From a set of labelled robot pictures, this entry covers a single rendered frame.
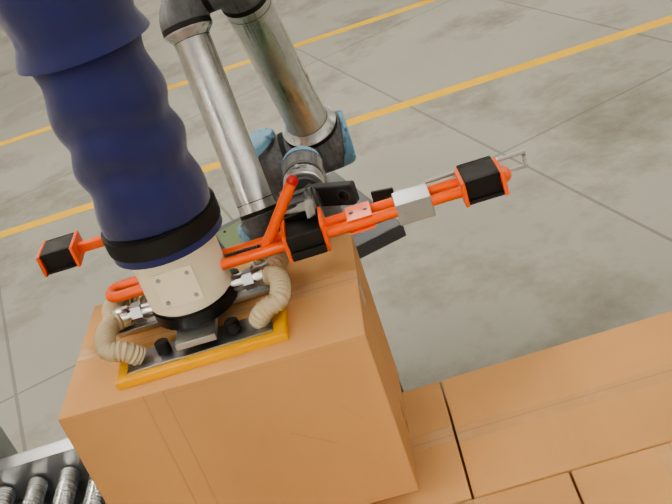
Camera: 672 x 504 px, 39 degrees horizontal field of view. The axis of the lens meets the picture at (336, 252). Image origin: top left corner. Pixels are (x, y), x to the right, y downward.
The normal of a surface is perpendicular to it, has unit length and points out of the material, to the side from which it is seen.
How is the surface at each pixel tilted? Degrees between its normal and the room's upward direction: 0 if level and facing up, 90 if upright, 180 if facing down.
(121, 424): 90
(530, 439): 0
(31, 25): 98
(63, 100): 79
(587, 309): 0
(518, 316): 0
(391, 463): 90
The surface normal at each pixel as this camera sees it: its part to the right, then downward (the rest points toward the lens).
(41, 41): -0.23, 0.68
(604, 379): -0.31, -0.83
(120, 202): -0.14, 0.40
